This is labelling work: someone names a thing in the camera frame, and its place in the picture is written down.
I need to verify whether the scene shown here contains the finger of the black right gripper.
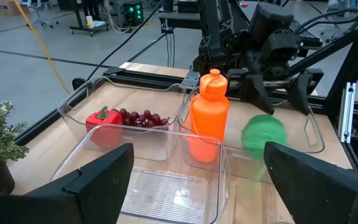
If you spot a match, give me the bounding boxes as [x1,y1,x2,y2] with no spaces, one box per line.
[239,73,275,115]
[286,72,314,116]

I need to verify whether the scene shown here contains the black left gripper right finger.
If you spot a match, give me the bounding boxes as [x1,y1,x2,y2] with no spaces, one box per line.
[264,141,358,224]

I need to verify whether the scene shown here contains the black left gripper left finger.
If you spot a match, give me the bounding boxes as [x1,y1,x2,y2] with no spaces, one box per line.
[0,142,135,224]

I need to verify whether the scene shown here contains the green plastic squeeze bottle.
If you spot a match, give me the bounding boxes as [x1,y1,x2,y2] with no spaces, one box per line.
[240,114,288,183]

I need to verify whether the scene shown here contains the orange plastic squeeze bottle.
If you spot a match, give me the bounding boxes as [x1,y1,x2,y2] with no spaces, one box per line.
[181,68,231,164]

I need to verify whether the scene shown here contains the red toy bell pepper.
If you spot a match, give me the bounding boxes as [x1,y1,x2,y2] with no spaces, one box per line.
[85,105,124,151]

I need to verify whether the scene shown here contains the long clear plastic bin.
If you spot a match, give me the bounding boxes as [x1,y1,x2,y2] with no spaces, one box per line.
[57,76,188,162]
[178,86,326,224]

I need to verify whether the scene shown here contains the short clear plastic bin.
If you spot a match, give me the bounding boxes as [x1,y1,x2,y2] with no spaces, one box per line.
[50,123,231,224]

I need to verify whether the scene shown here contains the dark red grape bunch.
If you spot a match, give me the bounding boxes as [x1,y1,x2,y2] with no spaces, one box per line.
[112,108,170,131]

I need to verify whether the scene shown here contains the black box with green lights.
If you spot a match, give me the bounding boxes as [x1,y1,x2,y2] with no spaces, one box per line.
[121,0,145,27]

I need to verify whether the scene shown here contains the black rolling cart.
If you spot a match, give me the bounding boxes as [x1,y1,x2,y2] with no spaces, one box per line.
[69,0,110,37]

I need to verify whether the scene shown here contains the brown cardboard box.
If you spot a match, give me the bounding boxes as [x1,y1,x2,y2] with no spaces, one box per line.
[0,0,30,16]

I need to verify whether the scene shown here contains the silver aluminium extrusion post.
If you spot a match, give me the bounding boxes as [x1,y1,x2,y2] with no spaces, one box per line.
[337,82,357,144]

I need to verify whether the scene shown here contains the black floor cable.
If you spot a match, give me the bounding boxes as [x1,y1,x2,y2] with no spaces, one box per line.
[85,0,164,82]

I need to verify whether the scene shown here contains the yellow cable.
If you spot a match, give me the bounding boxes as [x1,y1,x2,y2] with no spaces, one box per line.
[12,0,71,95]

